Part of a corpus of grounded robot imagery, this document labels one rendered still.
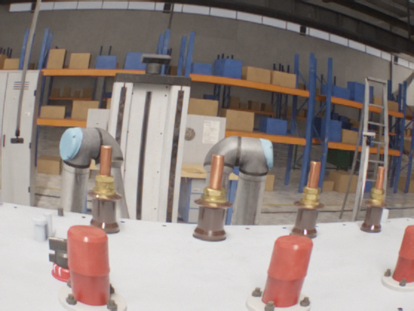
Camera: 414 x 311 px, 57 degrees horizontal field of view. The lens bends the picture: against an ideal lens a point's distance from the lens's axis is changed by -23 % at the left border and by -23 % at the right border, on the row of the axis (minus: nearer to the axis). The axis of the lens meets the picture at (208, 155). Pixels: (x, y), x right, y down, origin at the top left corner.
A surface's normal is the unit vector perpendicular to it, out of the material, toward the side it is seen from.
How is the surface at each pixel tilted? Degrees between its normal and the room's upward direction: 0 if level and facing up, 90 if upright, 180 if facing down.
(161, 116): 90
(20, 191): 90
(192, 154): 90
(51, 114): 90
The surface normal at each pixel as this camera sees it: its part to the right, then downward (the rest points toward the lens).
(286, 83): 0.19, 0.14
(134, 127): 0.40, 0.15
